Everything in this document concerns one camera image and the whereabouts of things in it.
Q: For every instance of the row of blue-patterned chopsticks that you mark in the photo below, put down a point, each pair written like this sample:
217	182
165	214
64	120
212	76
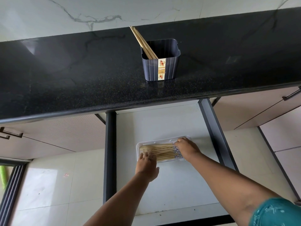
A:
160	150

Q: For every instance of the person's right forearm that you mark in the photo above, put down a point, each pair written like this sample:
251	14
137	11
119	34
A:
230	185

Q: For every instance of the person's left hand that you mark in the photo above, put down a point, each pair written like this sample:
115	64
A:
147	169

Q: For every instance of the black sliding door track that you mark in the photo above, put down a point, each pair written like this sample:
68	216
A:
13	197

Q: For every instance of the beige tall cabinet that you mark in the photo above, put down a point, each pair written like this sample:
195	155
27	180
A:
287	136

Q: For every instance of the white slotted plastic tray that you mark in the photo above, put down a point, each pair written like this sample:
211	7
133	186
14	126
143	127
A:
138	148

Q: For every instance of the person's right hand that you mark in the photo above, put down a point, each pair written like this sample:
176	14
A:
189	149

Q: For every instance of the teal patterned garment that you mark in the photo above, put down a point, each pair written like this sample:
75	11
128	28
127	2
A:
275	214

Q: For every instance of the beige kitchen drawer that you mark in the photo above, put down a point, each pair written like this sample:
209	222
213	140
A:
169	185

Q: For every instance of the dark blue ribbed holder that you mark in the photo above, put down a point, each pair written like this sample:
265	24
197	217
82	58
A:
150	70

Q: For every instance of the person's left forearm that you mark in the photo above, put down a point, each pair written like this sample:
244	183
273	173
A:
122	204

